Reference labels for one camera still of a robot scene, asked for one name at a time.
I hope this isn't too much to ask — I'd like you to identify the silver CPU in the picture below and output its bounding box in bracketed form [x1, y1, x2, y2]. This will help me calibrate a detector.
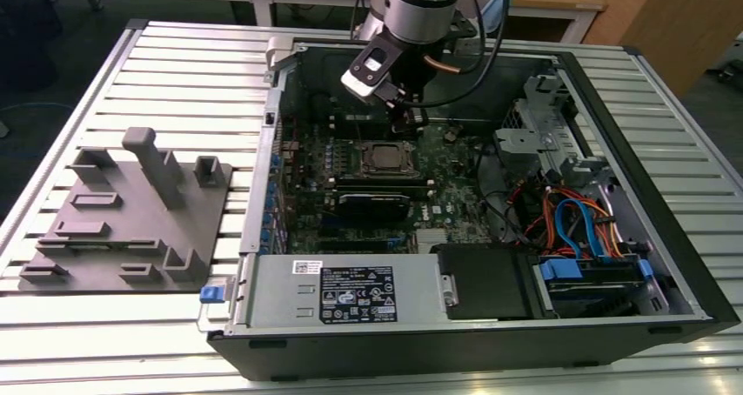
[371, 144, 406, 171]

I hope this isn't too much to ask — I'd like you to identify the metal socket cover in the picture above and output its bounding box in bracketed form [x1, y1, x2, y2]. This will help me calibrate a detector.
[361, 141, 422, 178]

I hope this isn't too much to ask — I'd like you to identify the CPU socket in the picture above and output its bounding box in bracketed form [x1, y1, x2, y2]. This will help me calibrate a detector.
[358, 138, 423, 180]

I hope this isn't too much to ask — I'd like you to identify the black plastic drive cover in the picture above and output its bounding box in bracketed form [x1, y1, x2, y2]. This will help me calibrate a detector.
[433, 243, 553, 322]

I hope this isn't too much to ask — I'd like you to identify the copper curved tube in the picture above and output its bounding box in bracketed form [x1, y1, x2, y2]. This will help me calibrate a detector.
[422, 54, 462, 76]

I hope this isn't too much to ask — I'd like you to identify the metal drive cage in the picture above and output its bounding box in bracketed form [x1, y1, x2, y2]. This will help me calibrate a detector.
[491, 75, 618, 196]

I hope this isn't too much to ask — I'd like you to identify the grey case latch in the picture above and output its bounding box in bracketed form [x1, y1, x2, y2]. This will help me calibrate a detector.
[265, 37, 299, 73]

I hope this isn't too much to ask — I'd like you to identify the black graphics card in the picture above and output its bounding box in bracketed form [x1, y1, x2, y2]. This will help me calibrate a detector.
[338, 191, 413, 223]

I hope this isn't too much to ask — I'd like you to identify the green motherboard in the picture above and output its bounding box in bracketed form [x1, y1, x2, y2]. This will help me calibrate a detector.
[277, 118, 507, 256]

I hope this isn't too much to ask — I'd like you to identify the wooden cabinet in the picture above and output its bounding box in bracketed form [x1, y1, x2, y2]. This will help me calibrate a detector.
[583, 0, 743, 98]

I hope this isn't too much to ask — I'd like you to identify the hard disk in blue carrier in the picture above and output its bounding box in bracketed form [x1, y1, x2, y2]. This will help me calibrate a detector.
[537, 255, 653, 318]

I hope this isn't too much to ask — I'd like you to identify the black rating label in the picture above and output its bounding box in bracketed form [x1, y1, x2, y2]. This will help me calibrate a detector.
[321, 264, 402, 325]

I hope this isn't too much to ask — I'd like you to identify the silver power supply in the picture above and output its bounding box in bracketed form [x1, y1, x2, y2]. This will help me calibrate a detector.
[229, 253, 453, 329]

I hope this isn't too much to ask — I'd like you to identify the grey parts rack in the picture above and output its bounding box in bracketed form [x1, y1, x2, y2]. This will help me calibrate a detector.
[17, 126, 235, 292]

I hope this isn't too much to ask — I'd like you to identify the black PC case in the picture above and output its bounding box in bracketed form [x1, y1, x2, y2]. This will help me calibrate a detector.
[206, 36, 742, 381]

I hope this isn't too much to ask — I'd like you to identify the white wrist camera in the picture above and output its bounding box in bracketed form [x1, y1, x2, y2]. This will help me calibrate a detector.
[341, 42, 407, 98]

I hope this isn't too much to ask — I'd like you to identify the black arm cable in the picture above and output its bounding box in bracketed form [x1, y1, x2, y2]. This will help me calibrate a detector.
[406, 0, 514, 109]

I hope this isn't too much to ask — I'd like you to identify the black wire bundle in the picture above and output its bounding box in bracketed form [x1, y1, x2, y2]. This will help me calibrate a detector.
[473, 142, 547, 244]

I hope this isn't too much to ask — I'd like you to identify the orange wire bundle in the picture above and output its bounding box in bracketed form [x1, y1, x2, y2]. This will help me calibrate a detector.
[522, 185, 638, 261]

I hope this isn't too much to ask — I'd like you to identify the blue wire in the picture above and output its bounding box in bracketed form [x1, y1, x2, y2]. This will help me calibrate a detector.
[554, 198, 611, 264]

